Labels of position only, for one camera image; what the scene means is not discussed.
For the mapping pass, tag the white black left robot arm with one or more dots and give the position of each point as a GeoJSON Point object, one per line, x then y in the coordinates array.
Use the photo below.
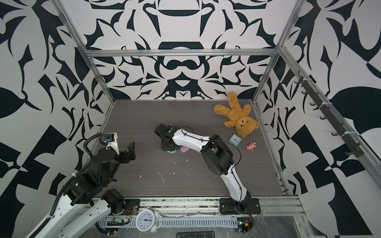
{"type": "Point", "coordinates": [74, 210]}

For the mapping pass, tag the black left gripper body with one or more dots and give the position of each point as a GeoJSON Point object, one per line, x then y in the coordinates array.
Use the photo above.
{"type": "Point", "coordinates": [123, 157]}

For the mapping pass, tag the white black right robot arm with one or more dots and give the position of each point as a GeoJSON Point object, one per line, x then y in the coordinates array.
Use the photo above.
{"type": "Point", "coordinates": [219, 159]}

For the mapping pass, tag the white round alarm clock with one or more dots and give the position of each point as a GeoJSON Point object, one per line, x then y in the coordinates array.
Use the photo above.
{"type": "Point", "coordinates": [148, 220]}

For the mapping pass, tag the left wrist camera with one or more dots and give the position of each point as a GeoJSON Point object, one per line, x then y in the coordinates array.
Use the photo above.
{"type": "Point", "coordinates": [110, 142]}

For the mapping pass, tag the green circuit board left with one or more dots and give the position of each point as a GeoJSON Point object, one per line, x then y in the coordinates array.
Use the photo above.
{"type": "Point", "coordinates": [118, 222]}

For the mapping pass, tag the black remote control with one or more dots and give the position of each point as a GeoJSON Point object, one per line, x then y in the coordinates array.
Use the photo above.
{"type": "Point", "coordinates": [197, 234]}

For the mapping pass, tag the small teal alarm clock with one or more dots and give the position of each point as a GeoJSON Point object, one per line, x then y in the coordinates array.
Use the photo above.
{"type": "Point", "coordinates": [235, 140]}

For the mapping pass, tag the black wall hook rail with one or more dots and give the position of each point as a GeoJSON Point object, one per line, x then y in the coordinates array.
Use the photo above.
{"type": "Point", "coordinates": [332, 115]}

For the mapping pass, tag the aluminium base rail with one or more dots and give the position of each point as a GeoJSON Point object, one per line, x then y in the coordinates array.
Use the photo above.
{"type": "Point", "coordinates": [210, 206]}

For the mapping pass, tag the brown teddy bear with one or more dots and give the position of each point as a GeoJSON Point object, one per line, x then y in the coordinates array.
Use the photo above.
{"type": "Point", "coordinates": [238, 117]}

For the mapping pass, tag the small pink toy figure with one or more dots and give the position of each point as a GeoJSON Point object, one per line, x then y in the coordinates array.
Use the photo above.
{"type": "Point", "coordinates": [251, 146]}

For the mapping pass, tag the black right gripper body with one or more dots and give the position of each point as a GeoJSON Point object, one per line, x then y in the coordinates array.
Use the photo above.
{"type": "Point", "coordinates": [164, 147]}

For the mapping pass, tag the purple earbud charging case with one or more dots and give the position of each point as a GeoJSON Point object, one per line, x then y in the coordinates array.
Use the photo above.
{"type": "Point", "coordinates": [184, 149]}

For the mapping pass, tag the white slotted cable duct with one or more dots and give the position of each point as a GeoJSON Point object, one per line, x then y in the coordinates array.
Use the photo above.
{"type": "Point", "coordinates": [178, 222]}

